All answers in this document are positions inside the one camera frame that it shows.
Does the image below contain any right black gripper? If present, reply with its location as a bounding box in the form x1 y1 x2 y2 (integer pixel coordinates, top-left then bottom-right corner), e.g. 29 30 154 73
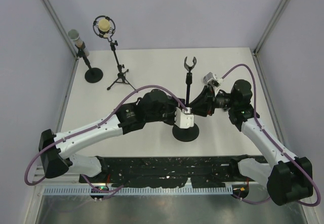
186 84 238 116

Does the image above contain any black round-base mic stand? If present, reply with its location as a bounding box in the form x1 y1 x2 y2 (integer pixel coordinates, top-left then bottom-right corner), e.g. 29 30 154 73
172 57 199 142

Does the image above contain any black tripod stand with shockmount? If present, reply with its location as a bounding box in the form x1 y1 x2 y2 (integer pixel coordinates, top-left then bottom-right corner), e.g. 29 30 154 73
92 15 135 91

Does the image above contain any cream condenser microphone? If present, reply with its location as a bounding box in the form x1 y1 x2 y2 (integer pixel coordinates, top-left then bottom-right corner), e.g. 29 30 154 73
98 18 110 38

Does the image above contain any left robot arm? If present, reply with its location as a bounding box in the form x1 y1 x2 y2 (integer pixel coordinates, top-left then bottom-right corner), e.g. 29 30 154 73
38 89 178 183

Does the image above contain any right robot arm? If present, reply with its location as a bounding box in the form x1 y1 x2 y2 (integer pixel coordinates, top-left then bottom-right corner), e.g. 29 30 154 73
189 79 313 206

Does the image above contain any rear black round-base stand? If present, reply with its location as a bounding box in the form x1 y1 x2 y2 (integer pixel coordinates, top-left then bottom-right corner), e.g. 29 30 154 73
77 42 103 83

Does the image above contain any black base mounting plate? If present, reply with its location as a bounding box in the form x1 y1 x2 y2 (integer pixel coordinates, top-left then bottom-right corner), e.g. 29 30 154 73
89 155 248 189

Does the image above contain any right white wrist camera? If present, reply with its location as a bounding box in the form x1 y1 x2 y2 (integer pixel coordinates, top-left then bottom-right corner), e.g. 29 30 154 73
202 72 224 95

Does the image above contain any white slotted cable duct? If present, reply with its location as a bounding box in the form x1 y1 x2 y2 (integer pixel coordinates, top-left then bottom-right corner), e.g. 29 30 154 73
43 185 233 196

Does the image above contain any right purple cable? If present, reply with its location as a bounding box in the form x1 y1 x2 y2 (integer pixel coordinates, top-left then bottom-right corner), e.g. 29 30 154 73
221 63 321 206

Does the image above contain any purple cable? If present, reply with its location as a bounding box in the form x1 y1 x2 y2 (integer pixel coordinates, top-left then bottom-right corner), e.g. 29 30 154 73
24 85 189 202
221 63 321 206

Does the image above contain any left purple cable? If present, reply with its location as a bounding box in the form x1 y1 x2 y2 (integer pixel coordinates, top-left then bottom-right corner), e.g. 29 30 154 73
24 85 189 202

